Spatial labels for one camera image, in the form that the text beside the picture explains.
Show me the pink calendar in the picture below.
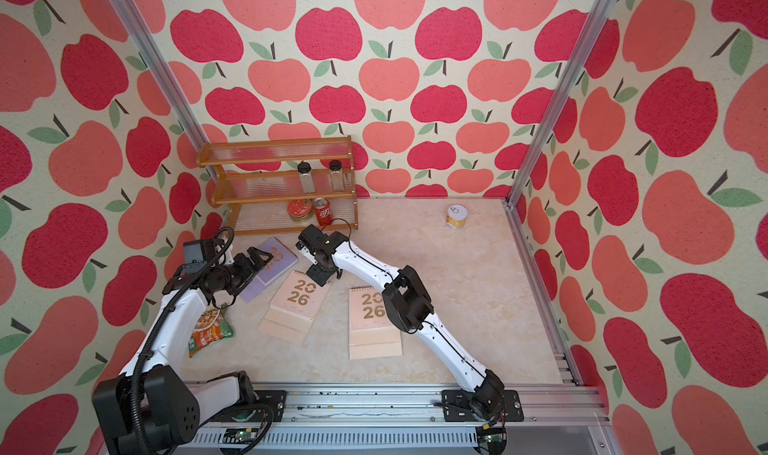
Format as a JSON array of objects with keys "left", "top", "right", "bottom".
[
  {"left": 257, "top": 270, "right": 332, "bottom": 345},
  {"left": 348, "top": 286, "right": 403, "bottom": 360}
]

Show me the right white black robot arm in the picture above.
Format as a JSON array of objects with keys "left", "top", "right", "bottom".
[{"left": 296, "top": 225, "right": 505, "bottom": 423}]

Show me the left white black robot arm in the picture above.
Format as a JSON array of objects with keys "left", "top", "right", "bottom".
[{"left": 92, "top": 239, "right": 276, "bottom": 454}]

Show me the purple calendar near shelf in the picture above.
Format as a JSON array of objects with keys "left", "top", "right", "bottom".
[{"left": 239, "top": 237, "right": 298, "bottom": 303}]

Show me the red soda can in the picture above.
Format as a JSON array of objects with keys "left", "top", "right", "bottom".
[{"left": 312, "top": 197, "right": 334, "bottom": 227}]

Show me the round red gold tin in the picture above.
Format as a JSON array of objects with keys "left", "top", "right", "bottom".
[{"left": 286, "top": 198, "right": 314, "bottom": 222}]

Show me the green orange snack bag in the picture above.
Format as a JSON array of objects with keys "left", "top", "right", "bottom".
[{"left": 188, "top": 306, "right": 234, "bottom": 357}]

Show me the wooden three-tier shelf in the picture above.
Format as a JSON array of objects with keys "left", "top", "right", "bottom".
[{"left": 197, "top": 136, "right": 359, "bottom": 235}]

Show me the left clear spice jar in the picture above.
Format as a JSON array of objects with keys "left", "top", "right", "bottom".
[{"left": 297, "top": 161, "right": 315, "bottom": 194}]

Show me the clear spice jar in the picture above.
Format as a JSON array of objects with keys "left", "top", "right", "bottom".
[
  {"left": 297, "top": 161, "right": 315, "bottom": 194},
  {"left": 329, "top": 159, "right": 345, "bottom": 191}
]

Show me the right clear spice jar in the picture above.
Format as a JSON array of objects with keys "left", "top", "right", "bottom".
[{"left": 329, "top": 159, "right": 345, "bottom": 191}]

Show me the small gold white can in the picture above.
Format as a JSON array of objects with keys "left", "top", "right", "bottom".
[{"left": 445, "top": 204, "right": 469, "bottom": 229}]

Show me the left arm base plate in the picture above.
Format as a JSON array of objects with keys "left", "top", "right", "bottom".
[{"left": 233, "top": 390, "right": 286, "bottom": 423}]

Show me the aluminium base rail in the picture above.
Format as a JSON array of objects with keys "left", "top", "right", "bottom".
[{"left": 173, "top": 382, "right": 619, "bottom": 455}]

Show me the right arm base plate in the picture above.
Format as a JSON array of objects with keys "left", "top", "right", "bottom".
[{"left": 434, "top": 389, "right": 524, "bottom": 423}]

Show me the left aluminium corner post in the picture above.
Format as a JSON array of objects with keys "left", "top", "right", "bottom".
[{"left": 109, "top": 0, "right": 207, "bottom": 152}]

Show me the aluminium corner post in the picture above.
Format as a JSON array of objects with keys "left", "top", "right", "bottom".
[
  {"left": 109, "top": 0, "right": 207, "bottom": 152},
  {"left": 505, "top": 0, "right": 618, "bottom": 211}
]

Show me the right aluminium corner post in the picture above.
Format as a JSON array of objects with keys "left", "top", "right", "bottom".
[{"left": 505, "top": 0, "right": 618, "bottom": 211}]

